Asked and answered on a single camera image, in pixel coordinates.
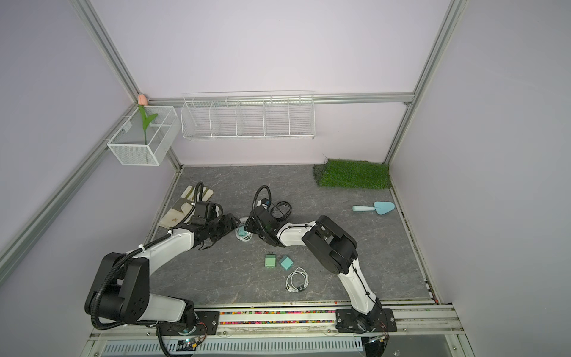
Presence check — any teal garden trowel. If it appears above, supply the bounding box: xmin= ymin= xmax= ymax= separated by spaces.
xmin=352 ymin=202 xmax=396 ymax=216

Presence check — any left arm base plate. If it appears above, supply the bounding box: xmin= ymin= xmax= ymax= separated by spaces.
xmin=158 ymin=310 xmax=220 ymax=336

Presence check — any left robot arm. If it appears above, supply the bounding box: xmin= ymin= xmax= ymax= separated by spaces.
xmin=84 ymin=202 xmax=240 ymax=331

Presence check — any beige work glove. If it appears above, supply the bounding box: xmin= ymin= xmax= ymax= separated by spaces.
xmin=159 ymin=185 xmax=195 ymax=229

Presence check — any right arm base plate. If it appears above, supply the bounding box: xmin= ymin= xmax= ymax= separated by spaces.
xmin=335 ymin=308 xmax=398 ymax=334

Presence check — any green artificial grass mat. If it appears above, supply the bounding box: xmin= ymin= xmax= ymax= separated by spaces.
xmin=312 ymin=159 xmax=393 ymax=190

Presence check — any white wire shelf basket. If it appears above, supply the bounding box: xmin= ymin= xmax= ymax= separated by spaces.
xmin=181 ymin=91 xmax=316 ymax=139

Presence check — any white coiled cable bottom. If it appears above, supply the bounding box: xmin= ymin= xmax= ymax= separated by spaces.
xmin=285 ymin=266 xmax=309 ymax=294

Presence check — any clear round pouch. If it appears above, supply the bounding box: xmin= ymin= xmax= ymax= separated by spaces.
xmin=234 ymin=217 xmax=253 ymax=242

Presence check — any white mesh box basket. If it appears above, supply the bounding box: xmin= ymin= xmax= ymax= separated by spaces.
xmin=107 ymin=106 xmax=181 ymax=166

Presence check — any artificial pink tulip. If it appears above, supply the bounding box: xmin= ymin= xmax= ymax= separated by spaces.
xmin=137 ymin=94 xmax=158 ymax=144

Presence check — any green charger cube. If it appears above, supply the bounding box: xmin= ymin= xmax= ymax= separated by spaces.
xmin=264 ymin=254 xmax=277 ymax=268

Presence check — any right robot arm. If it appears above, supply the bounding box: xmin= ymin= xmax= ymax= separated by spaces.
xmin=245 ymin=207 xmax=383 ymax=332

